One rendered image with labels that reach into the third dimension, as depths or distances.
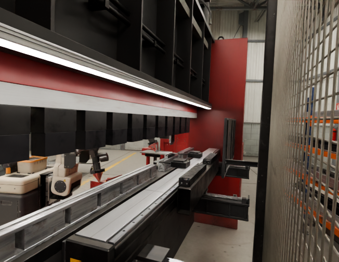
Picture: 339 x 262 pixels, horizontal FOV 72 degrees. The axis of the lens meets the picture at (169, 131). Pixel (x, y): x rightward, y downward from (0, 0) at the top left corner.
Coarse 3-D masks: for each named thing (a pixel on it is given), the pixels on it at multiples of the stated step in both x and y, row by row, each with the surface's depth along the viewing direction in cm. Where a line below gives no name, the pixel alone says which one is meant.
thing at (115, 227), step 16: (192, 160) 190; (176, 176) 135; (144, 192) 104; (160, 192) 104; (176, 192) 111; (128, 208) 85; (144, 208) 85; (160, 208) 91; (176, 208) 112; (96, 224) 72; (112, 224) 72; (128, 224) 74; (144, 224) 77; (160, 224) 92; (80, 240) 62; (96, 240) 63; (112, 240) 63; (128, 240) 67; (144, 240) 79; (80, 256) 61; (96, 256) 59; (112, 256) 59; (128, 256) 68
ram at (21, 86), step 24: (0, 72) 62; (24, 72) 69; (48, 72) 77; (72, 72) 87; (0, 96) 62; (24, 96) 69; (48, 96) 77; (72, 96) 88; (96, 96) 101; (120, 96) 120; (144, 96) 146
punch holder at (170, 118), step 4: (168, 116) 192; (172, 116) 201; (168, 120) 192; (172, 120) 201; (168, 124) 193; (172, 124) 202; (168, 128) 193; (172, 128) 202; (168, 132) 194; (172, 132) 203
